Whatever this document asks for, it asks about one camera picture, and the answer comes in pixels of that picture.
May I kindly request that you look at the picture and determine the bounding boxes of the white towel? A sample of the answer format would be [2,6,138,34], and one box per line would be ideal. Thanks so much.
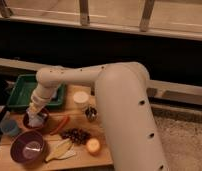
[28,115,43,127]

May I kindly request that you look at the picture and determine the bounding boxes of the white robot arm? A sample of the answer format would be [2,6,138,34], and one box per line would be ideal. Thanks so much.
[30,62,170,171]

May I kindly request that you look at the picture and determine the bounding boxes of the red bowl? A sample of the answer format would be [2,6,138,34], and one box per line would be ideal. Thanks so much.
[23,108,49,130]

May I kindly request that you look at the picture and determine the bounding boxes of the purple bowl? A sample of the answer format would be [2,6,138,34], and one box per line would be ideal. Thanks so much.
[10,131,46,164]

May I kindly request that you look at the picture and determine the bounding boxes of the green plastic tray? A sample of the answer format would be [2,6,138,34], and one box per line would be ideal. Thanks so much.
[7,74,66,111]

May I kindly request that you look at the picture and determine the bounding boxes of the blue cup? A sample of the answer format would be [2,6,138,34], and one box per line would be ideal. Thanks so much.
[0,119,20,136]

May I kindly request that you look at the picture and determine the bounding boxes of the clear plastic cup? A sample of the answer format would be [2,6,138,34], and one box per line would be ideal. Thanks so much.
[73,91,89,108]

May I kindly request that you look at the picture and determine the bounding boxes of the dark grape bunch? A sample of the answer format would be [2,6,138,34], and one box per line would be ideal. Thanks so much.
[60,128,91,145]

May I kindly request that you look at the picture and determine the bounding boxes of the small metal cup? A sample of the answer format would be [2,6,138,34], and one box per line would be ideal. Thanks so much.
[85,107,97,122]

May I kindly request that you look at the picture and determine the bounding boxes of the yellow apple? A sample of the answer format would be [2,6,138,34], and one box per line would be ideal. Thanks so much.
[86,138,101,155]

